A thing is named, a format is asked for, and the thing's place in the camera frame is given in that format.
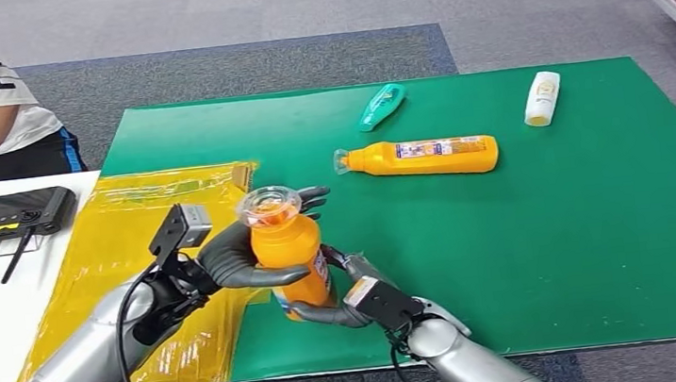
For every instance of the white plastic bottle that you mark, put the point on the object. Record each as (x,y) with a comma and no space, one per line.
(542,98)

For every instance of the orange detergent bottle clear cap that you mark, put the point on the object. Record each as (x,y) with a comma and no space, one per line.
(287,245)
(423,164)

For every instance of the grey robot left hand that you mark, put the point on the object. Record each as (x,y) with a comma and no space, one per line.
(229,257)

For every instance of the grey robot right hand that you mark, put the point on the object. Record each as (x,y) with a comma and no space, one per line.
(365,271)

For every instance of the green table mat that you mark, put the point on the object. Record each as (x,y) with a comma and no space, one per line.
(567,222)

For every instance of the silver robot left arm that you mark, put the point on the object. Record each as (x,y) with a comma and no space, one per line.
(81,374)

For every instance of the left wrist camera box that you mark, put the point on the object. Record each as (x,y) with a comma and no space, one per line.
(191,224)

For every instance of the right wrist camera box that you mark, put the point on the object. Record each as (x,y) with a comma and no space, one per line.
(388,307)

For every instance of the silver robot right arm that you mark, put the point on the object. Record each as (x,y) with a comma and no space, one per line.
(469,364)

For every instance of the yellow taped cardboard sheet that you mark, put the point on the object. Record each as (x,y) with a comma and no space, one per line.
(128,224)

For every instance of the black remote controller with antennas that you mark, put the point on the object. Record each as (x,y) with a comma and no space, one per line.
(13,212)

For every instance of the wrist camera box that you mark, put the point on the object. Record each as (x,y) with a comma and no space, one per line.
(388,307)
(191,224)

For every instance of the clear acrylic stand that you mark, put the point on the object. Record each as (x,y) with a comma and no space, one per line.
(5,248)

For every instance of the teal plastic bottle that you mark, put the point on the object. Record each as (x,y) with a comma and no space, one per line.
(381,108)

